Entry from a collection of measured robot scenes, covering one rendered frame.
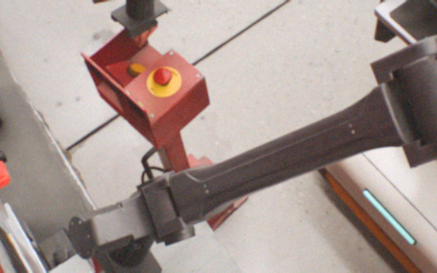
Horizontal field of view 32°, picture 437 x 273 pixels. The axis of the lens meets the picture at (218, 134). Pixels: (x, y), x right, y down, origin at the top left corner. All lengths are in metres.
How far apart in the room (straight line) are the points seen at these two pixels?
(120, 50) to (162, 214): 0.77
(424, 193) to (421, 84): 1.30
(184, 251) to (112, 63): 0.62
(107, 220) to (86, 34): 1.76
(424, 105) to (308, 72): 1.77
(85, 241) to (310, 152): 0.33
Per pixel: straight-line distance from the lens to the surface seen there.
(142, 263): 1.08
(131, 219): 0.96
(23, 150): 1.45
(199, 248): 1.17
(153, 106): 1.54
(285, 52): 2.52
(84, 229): 0.95
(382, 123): 0.74
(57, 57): 2.63
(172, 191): 0.91
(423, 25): 1.31
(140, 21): 1.52
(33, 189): 1.41
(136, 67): 1.66
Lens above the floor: 2.10
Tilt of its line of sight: 62 degrees down
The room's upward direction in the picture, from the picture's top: 11 degrees counter-clockwise
